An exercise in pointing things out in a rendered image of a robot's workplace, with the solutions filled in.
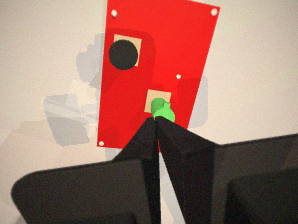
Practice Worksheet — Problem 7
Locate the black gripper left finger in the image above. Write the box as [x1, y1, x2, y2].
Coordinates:
[10, 117, 161, 224]

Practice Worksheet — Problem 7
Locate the red circuit board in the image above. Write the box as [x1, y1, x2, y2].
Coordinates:
[97, 0, 221, 149]

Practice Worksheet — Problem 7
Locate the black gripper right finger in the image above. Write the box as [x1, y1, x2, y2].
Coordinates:
[155, 116, 298, 224]

